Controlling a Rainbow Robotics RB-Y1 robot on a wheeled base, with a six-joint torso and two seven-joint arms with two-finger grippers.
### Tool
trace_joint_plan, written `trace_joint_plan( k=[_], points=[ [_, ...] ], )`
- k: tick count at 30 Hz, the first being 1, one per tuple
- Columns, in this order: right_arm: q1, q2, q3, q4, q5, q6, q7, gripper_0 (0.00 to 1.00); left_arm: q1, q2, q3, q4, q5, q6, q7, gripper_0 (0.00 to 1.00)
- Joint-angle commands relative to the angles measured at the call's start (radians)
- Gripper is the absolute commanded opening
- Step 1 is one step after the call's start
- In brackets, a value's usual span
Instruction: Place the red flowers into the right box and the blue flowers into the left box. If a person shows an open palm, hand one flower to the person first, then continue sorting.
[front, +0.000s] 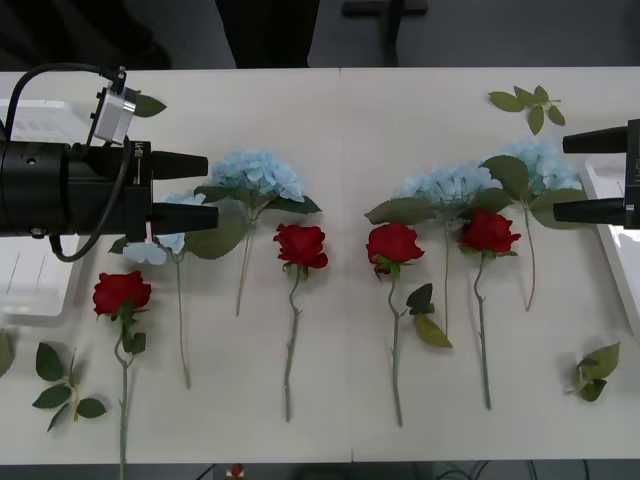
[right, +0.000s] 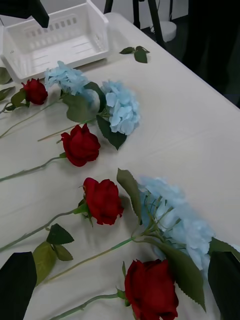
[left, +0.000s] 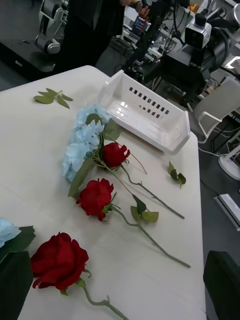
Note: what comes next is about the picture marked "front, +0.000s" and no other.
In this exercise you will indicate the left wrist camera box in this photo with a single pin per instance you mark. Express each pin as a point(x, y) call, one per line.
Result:
point(114, 116)

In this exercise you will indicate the black bag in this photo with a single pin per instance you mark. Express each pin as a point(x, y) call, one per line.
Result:
point(75, 30)

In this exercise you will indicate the pale blue flower with stem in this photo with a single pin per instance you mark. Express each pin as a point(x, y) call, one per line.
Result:
point(545, 160)
point(255, 170)
point(150, 252)
point(450, 182)

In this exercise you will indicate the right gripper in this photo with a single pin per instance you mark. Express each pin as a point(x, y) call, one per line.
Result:
point(633, 175)

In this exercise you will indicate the small red round object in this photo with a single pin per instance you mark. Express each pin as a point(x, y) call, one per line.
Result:
point(235, 471)

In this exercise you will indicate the red rose with green stem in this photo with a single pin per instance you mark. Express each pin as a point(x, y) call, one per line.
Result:
point(300, 245)
point(487, 232)
point(395, 245)
point(122, 295)

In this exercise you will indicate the loose green leaf twig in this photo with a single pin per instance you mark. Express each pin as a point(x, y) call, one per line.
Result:
point(602, 362)
point(49, 361)
point(150, 106)
point(505, 101)

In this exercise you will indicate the shallow white box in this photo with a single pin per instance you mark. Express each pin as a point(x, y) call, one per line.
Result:
point(30, 280)
point(620, 280)

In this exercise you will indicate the person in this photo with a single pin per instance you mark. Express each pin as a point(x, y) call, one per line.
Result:
point(270, 30)

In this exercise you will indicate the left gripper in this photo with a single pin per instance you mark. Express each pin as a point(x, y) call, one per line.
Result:
point(100, 200)

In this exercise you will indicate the loose green leaf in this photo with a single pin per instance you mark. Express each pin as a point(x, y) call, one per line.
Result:
point(4, 355)

